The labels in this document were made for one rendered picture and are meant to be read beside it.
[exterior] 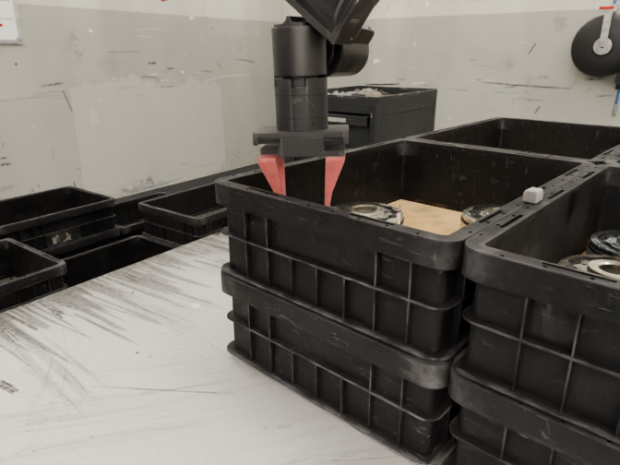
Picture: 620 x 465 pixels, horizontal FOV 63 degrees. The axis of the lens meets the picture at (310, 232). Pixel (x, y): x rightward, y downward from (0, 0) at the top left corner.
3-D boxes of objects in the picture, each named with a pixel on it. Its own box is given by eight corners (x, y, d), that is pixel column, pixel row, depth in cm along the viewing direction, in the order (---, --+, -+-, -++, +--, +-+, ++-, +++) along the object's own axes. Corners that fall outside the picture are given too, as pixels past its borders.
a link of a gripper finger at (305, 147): (288, 207, 62) (284, 130, 59) (346, 207, 62) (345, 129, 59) (280, 223, 56) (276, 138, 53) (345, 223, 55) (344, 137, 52)
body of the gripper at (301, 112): (262, 141, 60) (258, 77, 57) (349, 140, 59) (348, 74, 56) (252, 150, 53) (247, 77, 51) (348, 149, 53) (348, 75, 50)
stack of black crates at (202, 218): (208, 349, 165) (196, 220, 150) (149, 322, 182) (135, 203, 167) (283, 303, 196) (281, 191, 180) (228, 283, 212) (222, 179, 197)
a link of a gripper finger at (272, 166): (269, 207, 62) (265, 130, 59) (327, 207, 62) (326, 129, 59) (260, 223, 56) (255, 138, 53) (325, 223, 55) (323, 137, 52)
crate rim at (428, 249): (451, 274, 38) (454, 244, 37) (208, 200, 57) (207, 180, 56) (595, 180, 66) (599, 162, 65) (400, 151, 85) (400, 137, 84)
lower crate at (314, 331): (429, 484, 45) (441, 371, 41) (220, 356, 64) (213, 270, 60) (567, 318, 73) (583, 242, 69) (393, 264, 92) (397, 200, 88)
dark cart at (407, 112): (368, 302, 228) (377, 97, 197) (290, 277, 253) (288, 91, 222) (423, 260, 273) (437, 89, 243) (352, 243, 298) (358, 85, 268)
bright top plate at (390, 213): (371, 233, 61) (371, 229, 61) (312, 216, 68) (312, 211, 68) (418, 216, 68) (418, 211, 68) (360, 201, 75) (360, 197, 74)
